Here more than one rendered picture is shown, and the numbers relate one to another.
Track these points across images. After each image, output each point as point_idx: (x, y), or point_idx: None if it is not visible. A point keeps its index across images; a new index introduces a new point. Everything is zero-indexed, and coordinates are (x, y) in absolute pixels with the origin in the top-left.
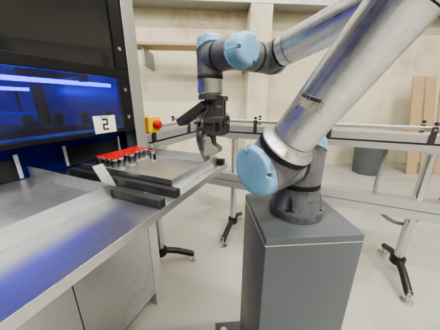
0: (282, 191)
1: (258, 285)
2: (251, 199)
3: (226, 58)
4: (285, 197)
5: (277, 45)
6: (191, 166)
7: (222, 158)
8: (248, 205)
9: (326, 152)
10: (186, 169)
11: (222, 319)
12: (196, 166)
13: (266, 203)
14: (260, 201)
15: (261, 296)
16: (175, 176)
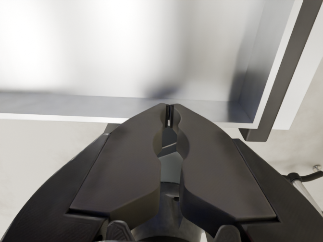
0: (136, 234)
1: (111, 128)
2: (176, 156)
3: None
4: (130, 230)
5: None
6: (171, 8)
7: (263, 134)
8: (168, 146)
9: None
10: (123, 9)
11: None
12: (53, 119)
13: (171, 178)
14: (174, 169)
15: (104, 131)
16: (18, 16)
